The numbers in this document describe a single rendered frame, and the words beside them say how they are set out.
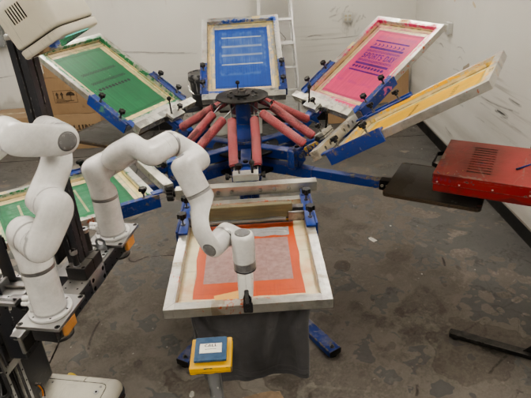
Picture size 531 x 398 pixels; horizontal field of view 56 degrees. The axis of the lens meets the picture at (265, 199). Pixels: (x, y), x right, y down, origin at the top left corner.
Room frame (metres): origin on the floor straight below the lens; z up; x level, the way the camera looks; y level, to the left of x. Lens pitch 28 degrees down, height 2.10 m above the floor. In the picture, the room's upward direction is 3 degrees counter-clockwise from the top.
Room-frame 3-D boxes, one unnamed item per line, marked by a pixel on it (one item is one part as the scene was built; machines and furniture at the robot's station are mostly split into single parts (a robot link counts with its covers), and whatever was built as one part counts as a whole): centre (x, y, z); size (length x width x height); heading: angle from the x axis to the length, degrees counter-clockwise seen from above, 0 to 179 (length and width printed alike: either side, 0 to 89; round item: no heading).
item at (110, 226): (1.65, 0.60, 1.21); 0.16 x 0.13 x 0.15; 79
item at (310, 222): (1.99, -0.19, 0.98); 0.30 x 0.05 x 0.07; 1
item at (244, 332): (1.46, 0.08, 0.74); 0.45 x 0.03 x 0.43; 91
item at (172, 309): (1.75, 0.09, 0.97); 0.79 x 0.58 x 0.04; 1
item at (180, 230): (1.99, 0.37, 0.98); 0.30 x 0.05 x 0.07; 1
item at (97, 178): (1.65, 0.58, 1.37); 0.13 x 0.10 x 0.16; 152
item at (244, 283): (1.38, 0.08, 1.09); 0.10 x 0.07 x 0.11; 1
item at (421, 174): (2.48, -0.49, 0.91); 1.34 x 0.40 x 0.08; 61
